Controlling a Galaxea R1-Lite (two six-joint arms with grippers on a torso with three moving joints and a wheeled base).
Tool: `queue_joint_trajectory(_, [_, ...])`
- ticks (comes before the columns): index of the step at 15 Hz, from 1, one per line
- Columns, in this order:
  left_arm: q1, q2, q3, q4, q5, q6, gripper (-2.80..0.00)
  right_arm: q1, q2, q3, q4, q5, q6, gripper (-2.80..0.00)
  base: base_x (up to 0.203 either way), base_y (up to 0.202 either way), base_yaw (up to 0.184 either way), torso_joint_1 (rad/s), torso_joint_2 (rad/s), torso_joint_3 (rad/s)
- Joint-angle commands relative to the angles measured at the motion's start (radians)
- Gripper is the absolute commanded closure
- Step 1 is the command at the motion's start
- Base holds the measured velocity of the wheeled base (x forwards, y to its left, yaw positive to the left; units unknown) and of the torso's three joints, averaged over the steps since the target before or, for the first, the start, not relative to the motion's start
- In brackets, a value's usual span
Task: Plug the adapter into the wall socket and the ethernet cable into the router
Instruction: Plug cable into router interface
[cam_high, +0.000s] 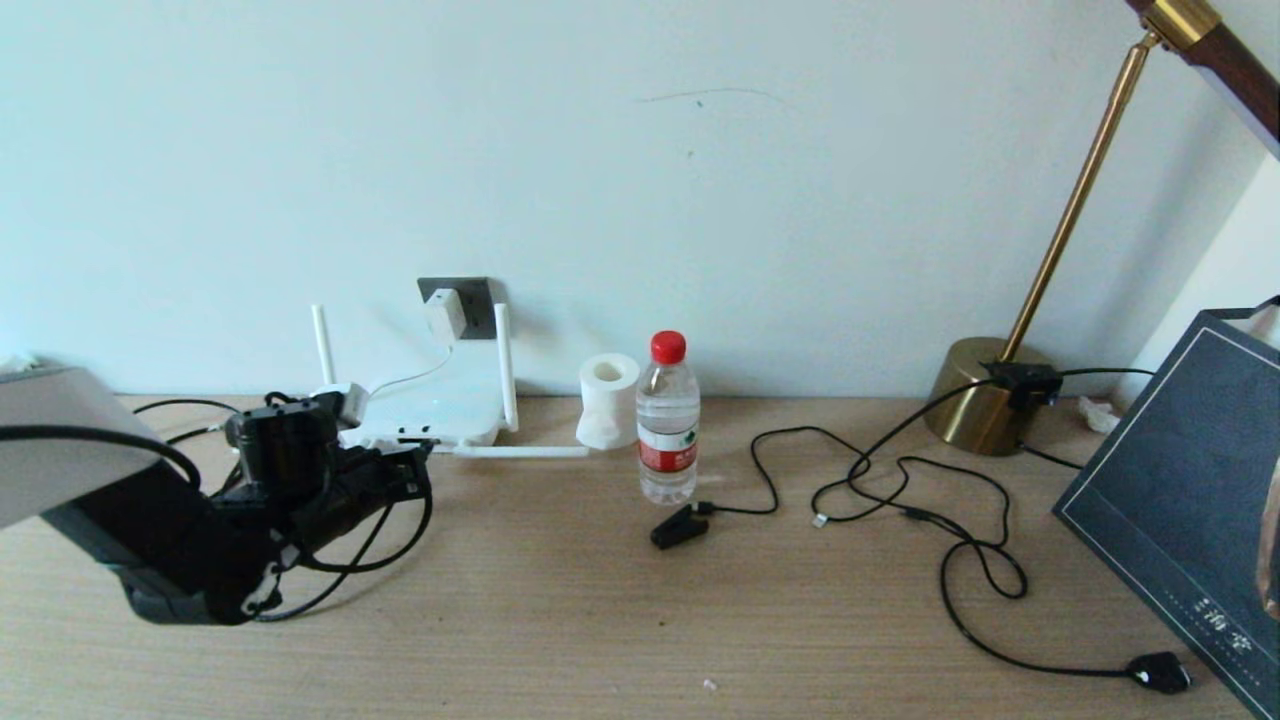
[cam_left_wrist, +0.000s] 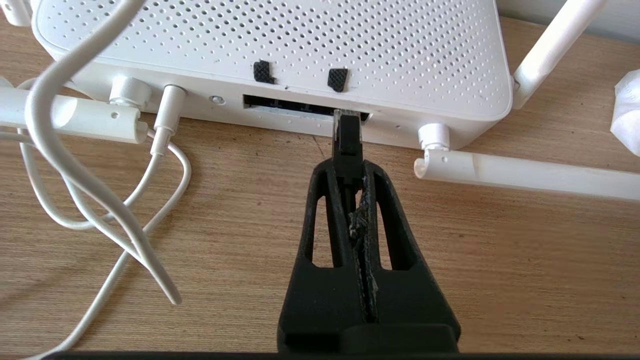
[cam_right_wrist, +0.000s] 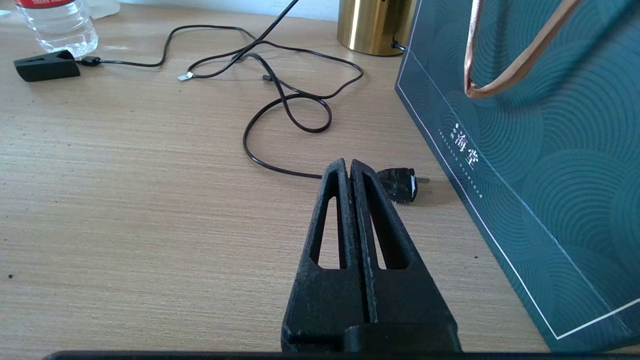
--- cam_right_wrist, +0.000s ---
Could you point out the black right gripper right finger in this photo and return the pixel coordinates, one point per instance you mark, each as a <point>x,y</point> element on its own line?
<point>410,300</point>

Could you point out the black clip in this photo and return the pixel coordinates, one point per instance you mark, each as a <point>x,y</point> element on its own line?
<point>47,67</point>

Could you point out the brass desk lamp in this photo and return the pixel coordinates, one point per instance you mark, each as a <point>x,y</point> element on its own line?
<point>372,25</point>

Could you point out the dark blue paper bag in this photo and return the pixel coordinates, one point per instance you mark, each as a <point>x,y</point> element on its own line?
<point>540,160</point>

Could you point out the red-capped water bottle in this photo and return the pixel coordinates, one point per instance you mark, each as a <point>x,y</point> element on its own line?
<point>60,30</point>

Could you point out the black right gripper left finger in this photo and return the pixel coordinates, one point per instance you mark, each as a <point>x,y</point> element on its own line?
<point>325,300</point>

